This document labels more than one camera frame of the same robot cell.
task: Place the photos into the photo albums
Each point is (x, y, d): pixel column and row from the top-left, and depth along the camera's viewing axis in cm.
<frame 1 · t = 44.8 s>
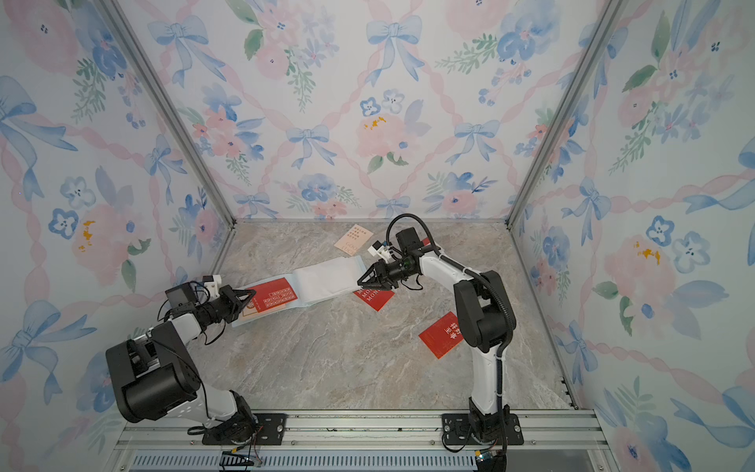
left hand: (255, 290, 89), fingers closed
right hand: (363, 284, 87), fingers open
red card white text: (272, 294, 94), point 7 cm above the table
cream card red circles: (250, 309, 93), point 5 cm above the table
pink good luck card: (354, 240, 116), on the table
red money card: (374, 297, 100), on the table
red card gold text: (443, 334, 92), on the table

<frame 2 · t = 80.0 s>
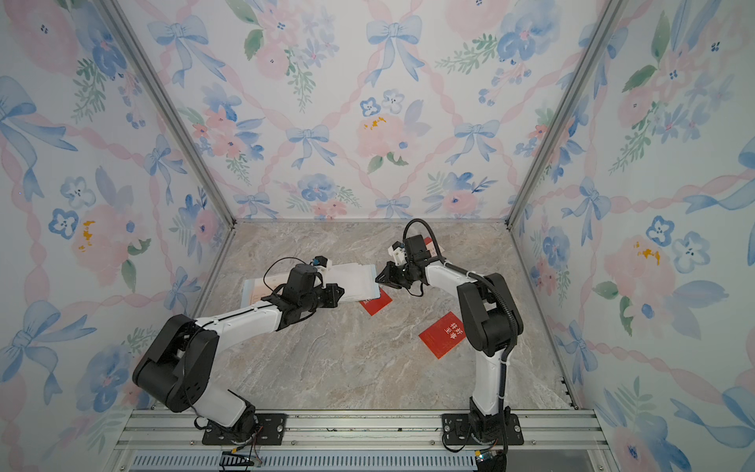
left hand: (346, 289, 90), fingers closed
right hand: (379, 278, 96), fingers closed
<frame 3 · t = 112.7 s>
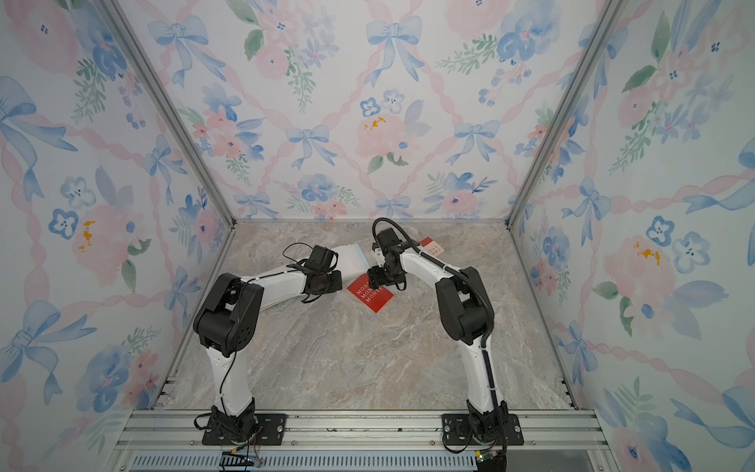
left hand: (340, 281, 102), fingers closed
right hand: (381, 280, 100), fingers open
red money card: (375, 299, 101), on the table
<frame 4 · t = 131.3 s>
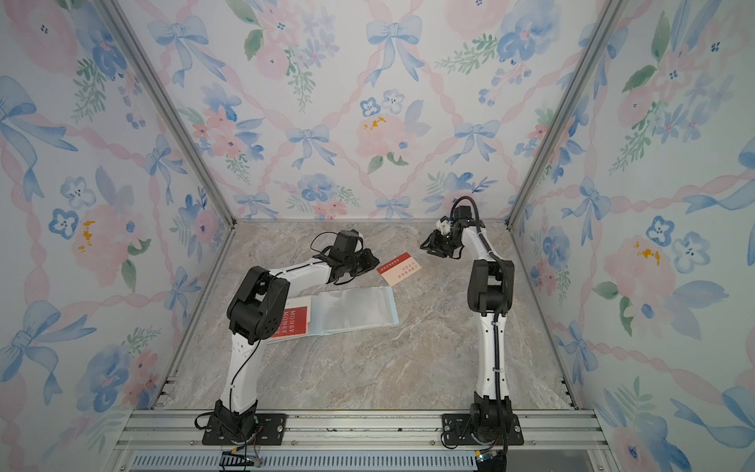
left hand: (383, 259, 100), fingers closed
right hand: (426, 246, 109), fingers open
red money card: (301, 326, 92), point 2 cm above the table
